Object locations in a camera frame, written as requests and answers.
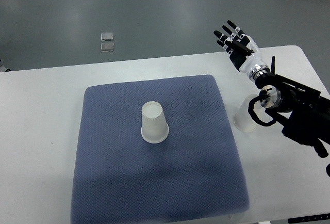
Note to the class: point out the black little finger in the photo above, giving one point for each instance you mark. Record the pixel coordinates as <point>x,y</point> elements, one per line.
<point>237,30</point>

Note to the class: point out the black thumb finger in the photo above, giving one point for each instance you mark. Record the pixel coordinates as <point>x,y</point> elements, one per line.
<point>238,47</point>

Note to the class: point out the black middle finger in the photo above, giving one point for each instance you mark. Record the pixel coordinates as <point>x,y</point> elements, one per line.
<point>222,38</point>

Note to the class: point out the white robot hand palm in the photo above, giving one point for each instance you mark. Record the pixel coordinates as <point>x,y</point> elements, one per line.
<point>250,64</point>

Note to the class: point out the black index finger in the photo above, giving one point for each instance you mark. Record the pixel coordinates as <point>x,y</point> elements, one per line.
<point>225,47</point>

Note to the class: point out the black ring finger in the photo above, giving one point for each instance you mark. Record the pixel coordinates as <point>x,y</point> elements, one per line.
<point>231,33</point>

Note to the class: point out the white paper cup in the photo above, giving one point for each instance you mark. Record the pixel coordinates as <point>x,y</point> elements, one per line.
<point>242,119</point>
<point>154,127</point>

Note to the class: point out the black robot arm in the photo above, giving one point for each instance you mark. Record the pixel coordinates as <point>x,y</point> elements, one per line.
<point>301,110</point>

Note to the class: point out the white paper cup on mat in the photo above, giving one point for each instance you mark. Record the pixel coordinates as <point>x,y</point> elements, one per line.
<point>154,127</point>

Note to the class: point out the upper metal floor plate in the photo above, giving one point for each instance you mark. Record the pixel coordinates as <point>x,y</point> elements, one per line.
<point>107,36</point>

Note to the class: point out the blue-grey fabric mat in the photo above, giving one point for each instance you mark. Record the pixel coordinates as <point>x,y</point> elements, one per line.
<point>194,173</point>

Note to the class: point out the black label strip table edge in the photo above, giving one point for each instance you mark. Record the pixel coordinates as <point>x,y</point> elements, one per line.
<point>320,217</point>

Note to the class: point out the dark object at left edge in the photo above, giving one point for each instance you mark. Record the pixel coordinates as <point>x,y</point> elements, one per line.
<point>3,68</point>

